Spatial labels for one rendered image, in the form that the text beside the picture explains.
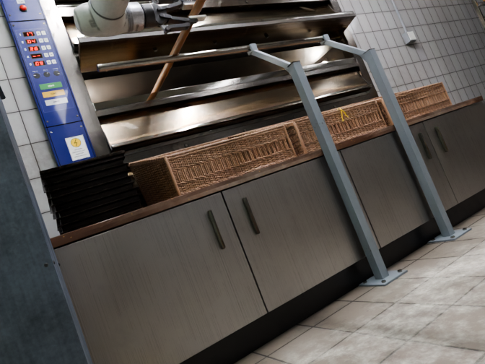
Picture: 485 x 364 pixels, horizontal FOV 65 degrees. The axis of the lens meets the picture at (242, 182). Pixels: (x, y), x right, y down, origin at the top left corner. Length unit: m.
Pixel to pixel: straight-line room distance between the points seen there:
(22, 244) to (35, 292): 0.11
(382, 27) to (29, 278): 2.91
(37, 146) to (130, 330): 0.95
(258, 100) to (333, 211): 0.93
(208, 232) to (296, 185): 0.42
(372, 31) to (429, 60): 0.59
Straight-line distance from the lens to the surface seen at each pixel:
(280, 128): 1.60
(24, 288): 0.96
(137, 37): 1.98
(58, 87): 1.92
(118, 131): 1.89
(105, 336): 1.21
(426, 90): 2.39
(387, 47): 3.21
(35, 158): 1.82
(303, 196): 1.51
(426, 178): 1.95
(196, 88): 2.10
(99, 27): 1.34
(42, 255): 0.96
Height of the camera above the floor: 0.45
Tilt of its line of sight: 5 degrees up
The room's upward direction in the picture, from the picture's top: 22 degrees counter-clockwise
